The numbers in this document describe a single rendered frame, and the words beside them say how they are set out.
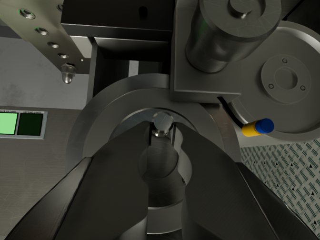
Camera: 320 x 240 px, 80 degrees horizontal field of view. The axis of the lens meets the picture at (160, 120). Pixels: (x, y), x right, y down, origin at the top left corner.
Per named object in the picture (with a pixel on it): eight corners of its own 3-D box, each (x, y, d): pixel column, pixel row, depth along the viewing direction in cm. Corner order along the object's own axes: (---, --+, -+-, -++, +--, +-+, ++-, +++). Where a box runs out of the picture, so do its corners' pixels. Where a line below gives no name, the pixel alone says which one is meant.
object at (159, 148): (94, 202, 13) (115, 99, 15) (101, 196, 15) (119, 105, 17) (200, 217, 14) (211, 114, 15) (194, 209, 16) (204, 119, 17)
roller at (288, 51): (340, 24, 19) (359, 145, 17) (232, 98, 44) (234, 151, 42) (222, 15, 19) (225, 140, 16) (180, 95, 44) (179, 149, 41)
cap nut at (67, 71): (73, 64, 49) (71, 81, 48) (78, 70, 52) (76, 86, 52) (58, 64, 49) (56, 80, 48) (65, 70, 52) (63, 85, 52)
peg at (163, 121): (157, 106, 12) (178, 117, 12) (156, 115, 15) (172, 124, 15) (147, 126, 12) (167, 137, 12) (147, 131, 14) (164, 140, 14)
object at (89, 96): (108, -66, 20) (91, 103, 17) (130, 51, 44) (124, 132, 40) (104, -66, 20) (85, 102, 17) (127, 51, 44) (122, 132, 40)
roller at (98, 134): (223, 89, 17) (229, 235, 15) (178, 129, 42) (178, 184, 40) (88, 84, 16) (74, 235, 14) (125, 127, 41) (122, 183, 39)
